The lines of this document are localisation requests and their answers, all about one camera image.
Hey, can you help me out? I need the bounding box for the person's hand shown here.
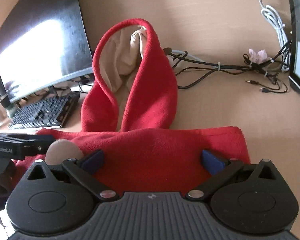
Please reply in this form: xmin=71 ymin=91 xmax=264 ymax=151
xmin=45 ymin=139 xmax=84 ymax=165

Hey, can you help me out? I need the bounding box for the red fleece hooded onesie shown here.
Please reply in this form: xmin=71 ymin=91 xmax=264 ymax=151
xmin=13 ymin=18 xmax=251 ymax=198

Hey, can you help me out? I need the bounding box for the black cable bundle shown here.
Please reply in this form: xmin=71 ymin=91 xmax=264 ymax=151
xmin=163 ymin=39 xmax=292 ymax=94

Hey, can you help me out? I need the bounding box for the crumpled pink paper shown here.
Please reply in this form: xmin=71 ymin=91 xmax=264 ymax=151
xmin=249 ymin=49 xmax=268 ymax=64

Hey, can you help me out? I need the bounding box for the left dark monitor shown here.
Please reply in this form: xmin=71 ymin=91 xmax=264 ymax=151
xmin=0 ymin=0 xmax=93 ymax=102

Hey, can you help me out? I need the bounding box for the white coiled cable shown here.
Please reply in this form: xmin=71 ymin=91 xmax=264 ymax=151
xmin=248 ymin=0 xmax=292 ymax=72

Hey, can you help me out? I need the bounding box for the black keyboard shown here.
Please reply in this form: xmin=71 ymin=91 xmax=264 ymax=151
xmin=9 ymin=92 xmax=80 ymax=129

